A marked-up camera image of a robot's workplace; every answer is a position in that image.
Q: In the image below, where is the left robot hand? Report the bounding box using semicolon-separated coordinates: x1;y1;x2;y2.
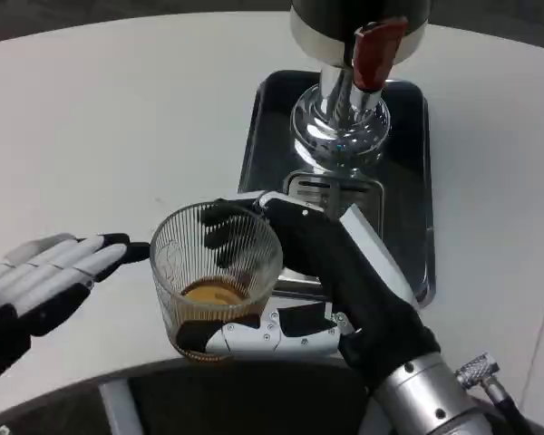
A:
0;232;151;392

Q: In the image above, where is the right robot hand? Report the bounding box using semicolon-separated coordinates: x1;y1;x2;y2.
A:
175;189;442;393

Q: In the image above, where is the clear ribbed glass cup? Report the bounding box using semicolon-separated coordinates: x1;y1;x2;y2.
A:
149;202;285;363

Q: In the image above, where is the steel drip grid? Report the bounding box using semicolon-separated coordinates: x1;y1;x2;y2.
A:
283;169;385;255

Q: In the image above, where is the black steel drink dispenser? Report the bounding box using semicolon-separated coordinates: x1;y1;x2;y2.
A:
288;0;432;179

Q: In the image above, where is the white stand leg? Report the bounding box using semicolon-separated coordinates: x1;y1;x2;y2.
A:
98;379;138;435

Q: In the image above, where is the steel rectangular tray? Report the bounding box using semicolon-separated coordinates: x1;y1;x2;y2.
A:
238;69;436;310

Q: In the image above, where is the red tap lever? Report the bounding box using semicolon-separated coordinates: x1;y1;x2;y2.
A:
352;16;410;92

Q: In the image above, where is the black cable with knurled plug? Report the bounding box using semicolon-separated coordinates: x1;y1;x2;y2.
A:
454;352;529;435

